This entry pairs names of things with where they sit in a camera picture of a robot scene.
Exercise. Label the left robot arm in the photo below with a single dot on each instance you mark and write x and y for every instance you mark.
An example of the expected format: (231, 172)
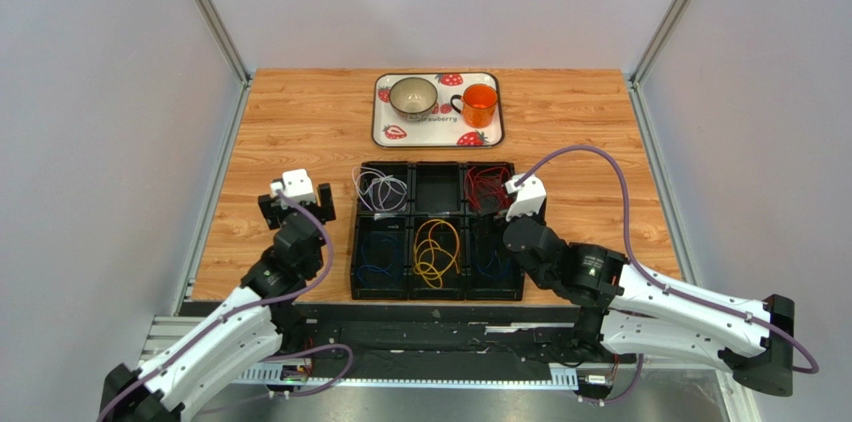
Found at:
(253, 323)

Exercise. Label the grey ceramic bowl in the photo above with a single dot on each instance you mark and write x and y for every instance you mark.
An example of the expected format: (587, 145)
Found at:
(413, 98)

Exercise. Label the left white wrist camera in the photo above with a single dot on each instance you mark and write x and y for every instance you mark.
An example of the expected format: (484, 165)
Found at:
(295, 185)

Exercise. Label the orange mug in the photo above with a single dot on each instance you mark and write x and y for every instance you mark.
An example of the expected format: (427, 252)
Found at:
(477, 105)

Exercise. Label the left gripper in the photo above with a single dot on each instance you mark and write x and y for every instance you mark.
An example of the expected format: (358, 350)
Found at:
(273, 210)

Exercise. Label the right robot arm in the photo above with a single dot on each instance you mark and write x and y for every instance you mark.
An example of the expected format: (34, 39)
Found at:
(626, 308)

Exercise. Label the aluminium frame rail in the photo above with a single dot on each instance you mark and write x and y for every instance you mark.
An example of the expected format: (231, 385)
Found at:
(654, 388)

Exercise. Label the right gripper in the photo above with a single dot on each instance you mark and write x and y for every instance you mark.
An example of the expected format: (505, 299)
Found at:
(540, 209)

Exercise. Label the black six-compartment organizer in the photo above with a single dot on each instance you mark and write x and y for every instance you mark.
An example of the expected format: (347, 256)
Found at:
(414, 232)

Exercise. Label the strawberry pattern tray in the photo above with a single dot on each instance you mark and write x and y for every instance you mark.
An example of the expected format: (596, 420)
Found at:
(443, 126)

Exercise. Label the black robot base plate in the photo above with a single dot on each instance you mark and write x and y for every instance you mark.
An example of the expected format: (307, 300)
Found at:
(444, 342)

